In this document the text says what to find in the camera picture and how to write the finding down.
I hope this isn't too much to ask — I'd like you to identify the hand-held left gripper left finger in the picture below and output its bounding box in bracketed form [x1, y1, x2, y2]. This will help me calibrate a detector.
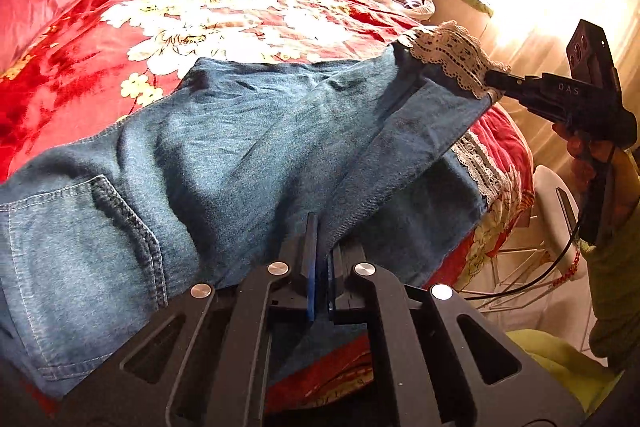
[60, 212, 321, 427]

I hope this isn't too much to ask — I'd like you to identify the white wire chair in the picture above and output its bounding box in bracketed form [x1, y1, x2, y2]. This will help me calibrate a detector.
[450, 164, 591, 313]

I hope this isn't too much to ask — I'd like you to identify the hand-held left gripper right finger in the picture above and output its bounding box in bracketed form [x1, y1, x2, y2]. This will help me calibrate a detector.
[327, 242, 586, 427]

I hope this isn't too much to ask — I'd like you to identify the black cable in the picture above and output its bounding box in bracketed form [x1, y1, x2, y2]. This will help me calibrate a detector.
[462, 142, 617, 300]

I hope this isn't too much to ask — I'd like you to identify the person's right hand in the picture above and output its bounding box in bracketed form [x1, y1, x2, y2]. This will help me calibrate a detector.
[552, 122, 596, 196]

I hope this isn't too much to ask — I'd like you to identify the blue denim pants lace trim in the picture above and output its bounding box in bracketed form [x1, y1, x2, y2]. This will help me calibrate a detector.
[0, 22, 511, 400]

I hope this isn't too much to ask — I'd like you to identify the red floral blanket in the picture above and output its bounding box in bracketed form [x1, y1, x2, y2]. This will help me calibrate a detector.
[0, 0, 536, 408]

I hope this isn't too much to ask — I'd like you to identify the person's green clothing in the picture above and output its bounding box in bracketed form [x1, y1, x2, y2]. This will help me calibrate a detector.
[505, 329, 621, 408]

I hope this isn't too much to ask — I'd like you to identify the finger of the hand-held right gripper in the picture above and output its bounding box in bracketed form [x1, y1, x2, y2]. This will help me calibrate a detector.
[484, 71, 526, 102]

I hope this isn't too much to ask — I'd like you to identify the person's right forearm green sleeve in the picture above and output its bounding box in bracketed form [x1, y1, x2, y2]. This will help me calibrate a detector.
[580, 152, 640, 373]

